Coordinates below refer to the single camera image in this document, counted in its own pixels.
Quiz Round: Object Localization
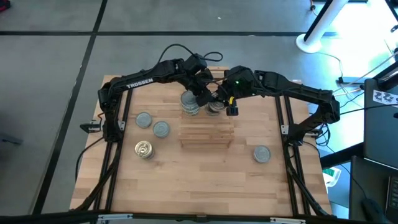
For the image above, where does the dark grey side desk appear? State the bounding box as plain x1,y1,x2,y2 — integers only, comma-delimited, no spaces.
348,154,398,224
363,77,398,171

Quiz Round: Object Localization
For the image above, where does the wooden slatted shelf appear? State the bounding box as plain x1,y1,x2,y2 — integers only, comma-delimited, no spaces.
177,65,236,149

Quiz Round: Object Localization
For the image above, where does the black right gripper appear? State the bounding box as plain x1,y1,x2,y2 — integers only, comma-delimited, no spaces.
208,65,259,116

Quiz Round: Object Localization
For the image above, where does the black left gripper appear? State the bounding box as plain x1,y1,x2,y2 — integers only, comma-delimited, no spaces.
185,70,216,108

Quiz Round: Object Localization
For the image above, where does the paper sheet with black markers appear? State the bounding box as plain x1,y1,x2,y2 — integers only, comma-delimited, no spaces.
372,89,398,108

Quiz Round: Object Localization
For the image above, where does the black aluminium rail frame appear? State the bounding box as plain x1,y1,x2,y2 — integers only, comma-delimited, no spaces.
73,74,332,218

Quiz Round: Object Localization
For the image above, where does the black computer mouse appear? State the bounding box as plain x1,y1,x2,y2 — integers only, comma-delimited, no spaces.
361,198,391,224

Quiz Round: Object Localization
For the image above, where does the black power strip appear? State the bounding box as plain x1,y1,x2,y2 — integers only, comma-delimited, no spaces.
338,77,365,85

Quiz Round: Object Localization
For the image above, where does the black laptop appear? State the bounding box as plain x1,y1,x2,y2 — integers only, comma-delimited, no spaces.
385,175,398,217

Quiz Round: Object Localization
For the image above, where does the black floor cable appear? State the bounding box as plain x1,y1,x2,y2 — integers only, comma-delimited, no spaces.
318,51,345,80

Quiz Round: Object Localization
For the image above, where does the green white packet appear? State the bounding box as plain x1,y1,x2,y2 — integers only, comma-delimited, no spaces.
322,166,342,188

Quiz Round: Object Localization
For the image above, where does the cream floor cable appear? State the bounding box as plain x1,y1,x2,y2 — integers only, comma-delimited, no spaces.
332,88,363,97

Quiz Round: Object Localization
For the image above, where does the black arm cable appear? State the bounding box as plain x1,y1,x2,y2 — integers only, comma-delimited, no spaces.
74,136,105,183

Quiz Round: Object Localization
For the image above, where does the white tower fan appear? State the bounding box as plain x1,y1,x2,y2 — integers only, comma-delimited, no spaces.
295,0,351,54

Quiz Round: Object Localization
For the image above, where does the silver metal bracket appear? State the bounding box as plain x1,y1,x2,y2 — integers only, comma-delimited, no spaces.
97,213,134,223
269,217,307,224

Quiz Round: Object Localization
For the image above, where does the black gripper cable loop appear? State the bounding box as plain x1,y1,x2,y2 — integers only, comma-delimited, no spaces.
157,43,224,65

